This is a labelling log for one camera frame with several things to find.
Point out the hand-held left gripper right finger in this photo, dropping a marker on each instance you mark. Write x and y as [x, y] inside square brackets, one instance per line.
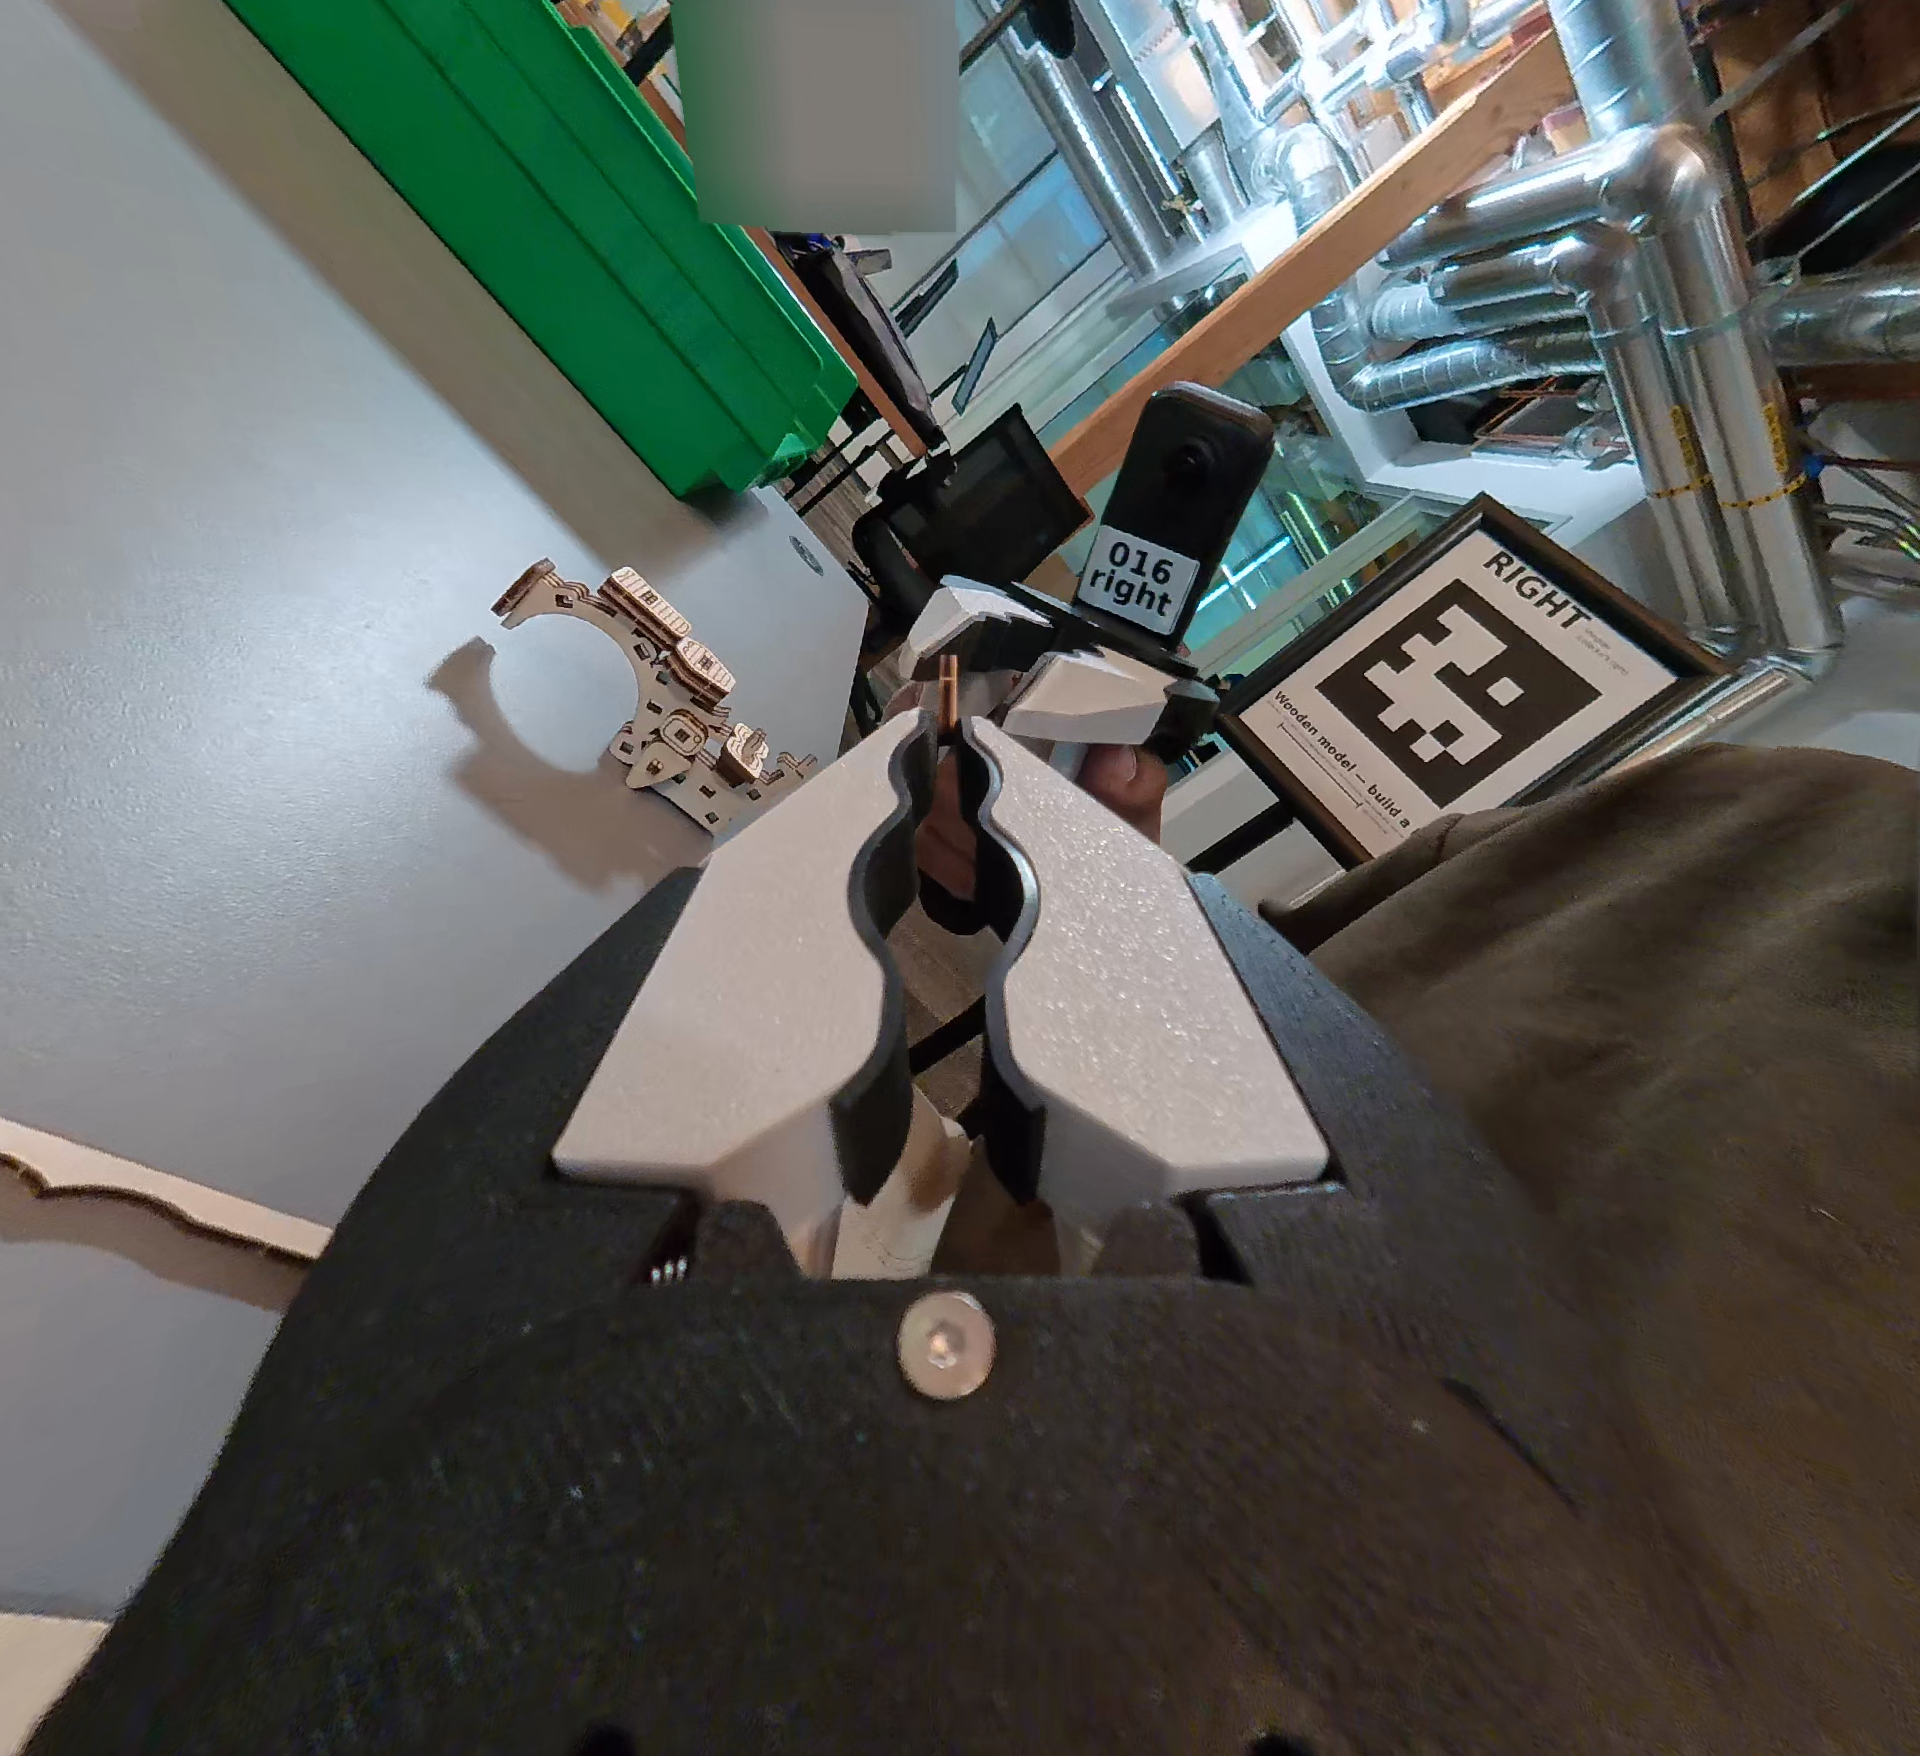
[1156, 1006]

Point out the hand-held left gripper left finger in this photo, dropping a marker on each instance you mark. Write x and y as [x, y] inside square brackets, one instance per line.
[750, 993]

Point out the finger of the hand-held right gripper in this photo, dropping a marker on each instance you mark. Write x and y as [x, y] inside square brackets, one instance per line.
[1094, 707]
[951, 631]

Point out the small wooden model piece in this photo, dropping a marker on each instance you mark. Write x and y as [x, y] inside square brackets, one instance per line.
[951, 692]

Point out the grey desk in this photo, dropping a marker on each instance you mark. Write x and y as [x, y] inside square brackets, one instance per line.
[227, 587]

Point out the person's right hand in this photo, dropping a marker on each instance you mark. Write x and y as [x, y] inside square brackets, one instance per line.
[1126, 789]

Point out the small black screen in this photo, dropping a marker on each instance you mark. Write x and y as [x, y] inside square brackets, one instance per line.
[999, 511]

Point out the wooden model assembly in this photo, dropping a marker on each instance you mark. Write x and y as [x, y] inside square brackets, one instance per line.
[676, 723]

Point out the wooden beam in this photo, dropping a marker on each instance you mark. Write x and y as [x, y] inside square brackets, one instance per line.
[1350, 227]

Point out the framed marker sign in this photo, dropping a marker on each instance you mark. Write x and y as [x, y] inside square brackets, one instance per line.
[1439, 692]

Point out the green plastic bin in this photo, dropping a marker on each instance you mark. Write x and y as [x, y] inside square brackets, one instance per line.
[758, 324]
[450, 151]

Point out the silver ventilation ducts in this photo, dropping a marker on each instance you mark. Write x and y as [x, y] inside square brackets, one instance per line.
[1665, 257]

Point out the laser-cut wooden sheet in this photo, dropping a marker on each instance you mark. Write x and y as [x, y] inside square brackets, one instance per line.
[151, 1211]

